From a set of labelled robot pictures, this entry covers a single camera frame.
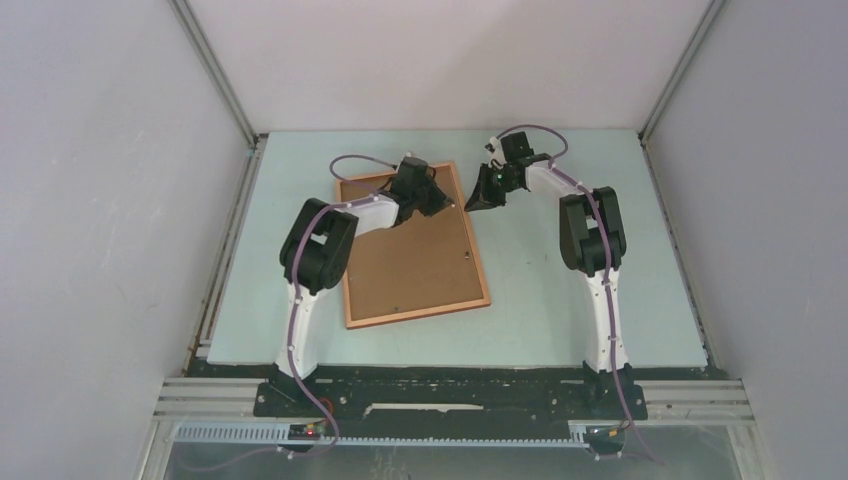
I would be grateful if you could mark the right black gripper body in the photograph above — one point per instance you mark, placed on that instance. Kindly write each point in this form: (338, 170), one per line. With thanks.
(510, 188)

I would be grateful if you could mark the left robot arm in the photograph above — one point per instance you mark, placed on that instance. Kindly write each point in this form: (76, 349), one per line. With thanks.
(316, 252)

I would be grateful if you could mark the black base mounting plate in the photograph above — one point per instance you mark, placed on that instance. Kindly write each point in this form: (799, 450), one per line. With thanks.
(447, 403)

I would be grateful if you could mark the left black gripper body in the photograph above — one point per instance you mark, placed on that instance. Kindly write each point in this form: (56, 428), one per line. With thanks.
(416, 197)

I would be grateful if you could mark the right corner aluminium post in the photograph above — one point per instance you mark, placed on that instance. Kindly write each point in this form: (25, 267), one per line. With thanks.
(697, 39)

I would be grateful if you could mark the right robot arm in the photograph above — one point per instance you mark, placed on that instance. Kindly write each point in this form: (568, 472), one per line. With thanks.
(592, 242)

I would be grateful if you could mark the corner aluminium post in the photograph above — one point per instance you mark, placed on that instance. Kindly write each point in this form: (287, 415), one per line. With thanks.
(697, 39)
(204, 50)

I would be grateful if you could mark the brown cardboard backing board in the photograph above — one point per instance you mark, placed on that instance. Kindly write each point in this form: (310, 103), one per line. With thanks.
(417, 265)

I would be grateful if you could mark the wooden picture frame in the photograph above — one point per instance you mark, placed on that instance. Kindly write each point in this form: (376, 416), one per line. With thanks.
(484, 291)

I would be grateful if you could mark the left corner aluminium post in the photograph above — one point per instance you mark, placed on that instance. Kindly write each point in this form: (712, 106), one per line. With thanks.
(204, 50)

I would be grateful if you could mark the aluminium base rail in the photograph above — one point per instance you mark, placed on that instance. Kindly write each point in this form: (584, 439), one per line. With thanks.
(707, 403)

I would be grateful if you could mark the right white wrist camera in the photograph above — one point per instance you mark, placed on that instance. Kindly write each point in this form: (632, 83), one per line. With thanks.
(496, 154)

